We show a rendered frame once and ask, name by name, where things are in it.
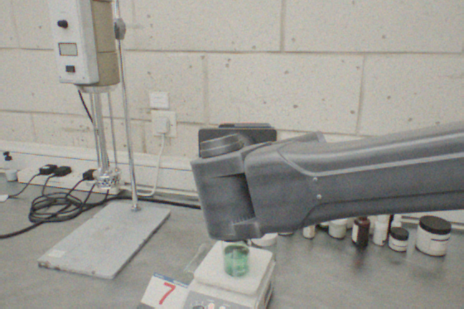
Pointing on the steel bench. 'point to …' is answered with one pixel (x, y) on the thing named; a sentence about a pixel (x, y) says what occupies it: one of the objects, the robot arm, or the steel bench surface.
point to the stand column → (124, 89)
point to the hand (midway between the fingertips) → (238, 133)
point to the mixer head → (84, 31)
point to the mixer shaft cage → (106, 176)
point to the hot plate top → (216, 277)
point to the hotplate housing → (239, 292)
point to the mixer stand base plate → (105, 240)
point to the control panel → (209, 301)
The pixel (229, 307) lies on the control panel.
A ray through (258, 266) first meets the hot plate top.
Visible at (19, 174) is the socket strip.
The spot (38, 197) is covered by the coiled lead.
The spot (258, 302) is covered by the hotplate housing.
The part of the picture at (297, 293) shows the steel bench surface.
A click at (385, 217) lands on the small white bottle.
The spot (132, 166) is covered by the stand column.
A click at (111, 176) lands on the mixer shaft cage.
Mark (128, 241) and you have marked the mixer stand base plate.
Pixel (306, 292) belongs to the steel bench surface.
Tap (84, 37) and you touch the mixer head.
